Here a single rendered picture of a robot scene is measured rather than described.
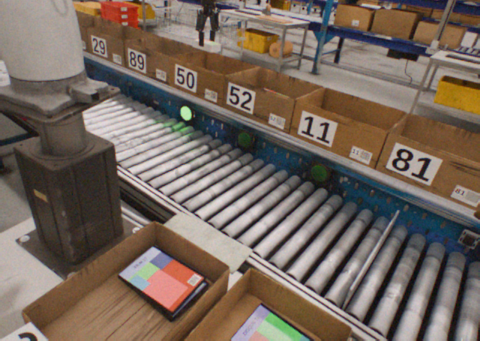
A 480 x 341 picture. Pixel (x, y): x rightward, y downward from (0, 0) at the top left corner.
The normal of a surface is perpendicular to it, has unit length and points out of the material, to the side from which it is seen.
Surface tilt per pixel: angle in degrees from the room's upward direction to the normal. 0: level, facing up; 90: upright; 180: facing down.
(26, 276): 0
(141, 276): 0
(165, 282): 0
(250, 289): 89
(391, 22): 89
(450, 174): 90
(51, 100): 17
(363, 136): 90
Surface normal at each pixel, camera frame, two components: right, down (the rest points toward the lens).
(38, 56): 0.38, 0.57
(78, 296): 0.83, 0.34
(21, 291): 0.11, -0.85
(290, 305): -0.55, 0.36
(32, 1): 0.55, 0.26
